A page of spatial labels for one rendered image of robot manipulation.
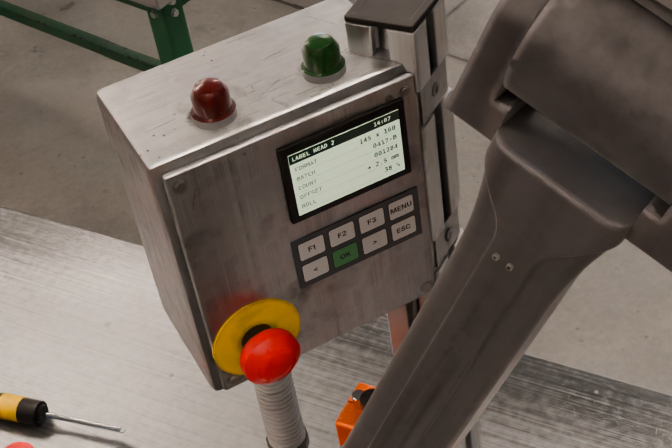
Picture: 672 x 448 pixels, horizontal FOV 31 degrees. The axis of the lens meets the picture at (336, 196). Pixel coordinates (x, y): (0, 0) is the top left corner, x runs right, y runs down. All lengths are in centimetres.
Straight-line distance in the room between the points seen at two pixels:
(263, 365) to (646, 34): 38
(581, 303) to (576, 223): 213
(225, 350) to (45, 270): 88
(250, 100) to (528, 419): 72
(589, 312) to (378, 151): 188
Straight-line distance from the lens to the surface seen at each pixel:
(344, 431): 88
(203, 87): 67
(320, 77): 69
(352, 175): 71
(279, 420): 97
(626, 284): 263
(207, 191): 67
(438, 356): 54
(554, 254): 47
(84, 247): 163
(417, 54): 70
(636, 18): 44
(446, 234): 81
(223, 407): 139
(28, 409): 142
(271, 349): 73
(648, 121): 43
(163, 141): 68
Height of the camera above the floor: 187
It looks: 40 degrees down
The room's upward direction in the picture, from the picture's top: 10 degrees counter-clockwise
